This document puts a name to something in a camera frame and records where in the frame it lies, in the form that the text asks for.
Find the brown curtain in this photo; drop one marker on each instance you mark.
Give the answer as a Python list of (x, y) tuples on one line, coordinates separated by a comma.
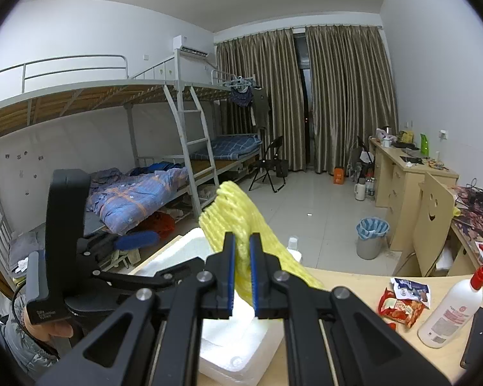
[(261, 100), (346, 100)]

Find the green bottle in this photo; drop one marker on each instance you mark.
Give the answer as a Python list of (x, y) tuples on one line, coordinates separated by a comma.
[(425, 145)]

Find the wooden chair with smiley cutout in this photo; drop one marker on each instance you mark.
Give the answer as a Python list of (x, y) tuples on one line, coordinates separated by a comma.
[(422, 225)]

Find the person's left forearm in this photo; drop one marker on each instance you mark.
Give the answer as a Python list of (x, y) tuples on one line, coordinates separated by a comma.
[(22, 350)]

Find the dark grey hanging shirt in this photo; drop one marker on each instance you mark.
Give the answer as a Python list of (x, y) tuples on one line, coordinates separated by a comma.
[(261, 108)]

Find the person's left hand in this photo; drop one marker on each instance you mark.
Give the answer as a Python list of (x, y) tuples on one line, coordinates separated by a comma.
[(50, 331)]

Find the orange box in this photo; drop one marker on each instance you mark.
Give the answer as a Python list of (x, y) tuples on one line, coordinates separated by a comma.
[(339, 176)]

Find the blue patterned quilt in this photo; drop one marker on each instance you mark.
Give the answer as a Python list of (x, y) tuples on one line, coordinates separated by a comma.
[(137, 197)]

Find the grey metal bed ladder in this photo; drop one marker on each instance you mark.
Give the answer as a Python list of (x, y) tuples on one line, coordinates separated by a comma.
[(195, 128)]

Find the printed desk mat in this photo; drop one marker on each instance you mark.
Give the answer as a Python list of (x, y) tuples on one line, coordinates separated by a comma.
[(475, 221)]

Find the white foam box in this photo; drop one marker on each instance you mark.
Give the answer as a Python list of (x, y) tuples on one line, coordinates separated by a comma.
[(177, 253)]

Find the yellow foam net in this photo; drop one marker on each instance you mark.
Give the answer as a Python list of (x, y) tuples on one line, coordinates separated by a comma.
[(233, 209)]

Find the red bag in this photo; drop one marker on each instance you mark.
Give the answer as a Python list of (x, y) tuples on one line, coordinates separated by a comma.
[(157, 224)]

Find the black folding chair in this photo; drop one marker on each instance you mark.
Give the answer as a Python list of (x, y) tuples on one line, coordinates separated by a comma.
[(271, 150)]

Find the grey metal bunk bed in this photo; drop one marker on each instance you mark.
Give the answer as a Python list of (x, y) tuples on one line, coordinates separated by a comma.
[(64, 100), (225, 88)]

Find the black flat device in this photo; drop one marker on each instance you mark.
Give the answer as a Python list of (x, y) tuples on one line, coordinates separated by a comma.
[(477, 339)]

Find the blue plaid bedding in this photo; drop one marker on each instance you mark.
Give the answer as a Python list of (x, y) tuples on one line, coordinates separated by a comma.
[(229, 146)]

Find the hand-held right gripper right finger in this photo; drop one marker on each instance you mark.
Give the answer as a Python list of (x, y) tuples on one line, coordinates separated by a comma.
[(255, 281)]

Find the red snack packet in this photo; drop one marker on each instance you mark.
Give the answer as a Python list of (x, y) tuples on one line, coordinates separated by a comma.
[(400, 309)]

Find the white air conditioner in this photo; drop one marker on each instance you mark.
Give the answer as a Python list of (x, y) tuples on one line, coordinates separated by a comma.
[(189, 44)]

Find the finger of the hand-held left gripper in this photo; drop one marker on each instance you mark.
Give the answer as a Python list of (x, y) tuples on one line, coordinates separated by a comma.
[(139, 240), (173, 271)]

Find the dark blue hanging garment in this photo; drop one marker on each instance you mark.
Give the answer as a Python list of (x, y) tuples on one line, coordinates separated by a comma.
[(241, 97)]

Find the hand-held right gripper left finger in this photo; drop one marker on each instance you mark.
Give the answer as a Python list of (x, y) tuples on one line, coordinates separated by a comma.
[(230, 277)]

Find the long wooden desk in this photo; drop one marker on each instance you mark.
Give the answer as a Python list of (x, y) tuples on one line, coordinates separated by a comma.
[(402, 185)]

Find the grey trash bin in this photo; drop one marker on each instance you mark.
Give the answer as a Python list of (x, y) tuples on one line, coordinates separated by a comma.
[(371, 241)]

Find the white pump bottle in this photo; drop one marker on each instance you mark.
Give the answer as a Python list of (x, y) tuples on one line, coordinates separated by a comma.
[(446, 317)]

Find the white kettle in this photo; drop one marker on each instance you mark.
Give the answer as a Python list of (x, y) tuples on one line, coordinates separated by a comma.
[(360, 192)]

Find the blue white snack packet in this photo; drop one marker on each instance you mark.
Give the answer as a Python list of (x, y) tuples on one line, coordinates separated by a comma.
[(410, 287)]

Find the white cup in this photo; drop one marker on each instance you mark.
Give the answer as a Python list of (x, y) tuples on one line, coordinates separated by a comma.
[(292, 244)]

